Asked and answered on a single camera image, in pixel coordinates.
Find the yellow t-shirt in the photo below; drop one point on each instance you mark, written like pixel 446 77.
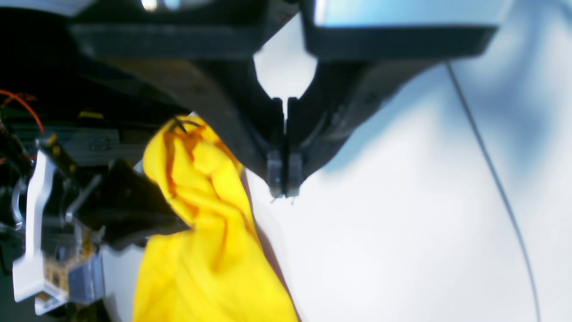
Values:
pixel 217 270

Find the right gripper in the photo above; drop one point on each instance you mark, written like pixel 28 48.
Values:
pixel 119 208

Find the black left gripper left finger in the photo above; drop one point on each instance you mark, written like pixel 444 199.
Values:
pixel 201 56

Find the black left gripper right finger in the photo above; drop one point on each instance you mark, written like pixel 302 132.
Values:
pixel 366 50

